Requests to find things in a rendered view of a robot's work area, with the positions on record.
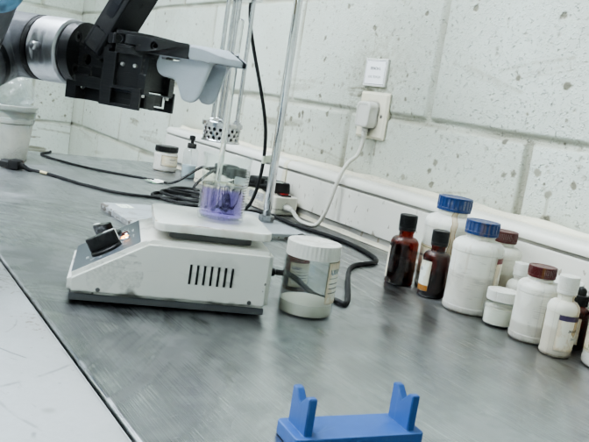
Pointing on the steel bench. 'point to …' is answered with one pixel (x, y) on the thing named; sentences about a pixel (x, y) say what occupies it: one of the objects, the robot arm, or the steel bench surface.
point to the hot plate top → (257, 231)
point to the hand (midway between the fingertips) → (234, 57)
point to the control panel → (110, 251)
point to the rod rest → (383, 428)
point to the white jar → (166, 158)
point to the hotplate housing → (179, 274)
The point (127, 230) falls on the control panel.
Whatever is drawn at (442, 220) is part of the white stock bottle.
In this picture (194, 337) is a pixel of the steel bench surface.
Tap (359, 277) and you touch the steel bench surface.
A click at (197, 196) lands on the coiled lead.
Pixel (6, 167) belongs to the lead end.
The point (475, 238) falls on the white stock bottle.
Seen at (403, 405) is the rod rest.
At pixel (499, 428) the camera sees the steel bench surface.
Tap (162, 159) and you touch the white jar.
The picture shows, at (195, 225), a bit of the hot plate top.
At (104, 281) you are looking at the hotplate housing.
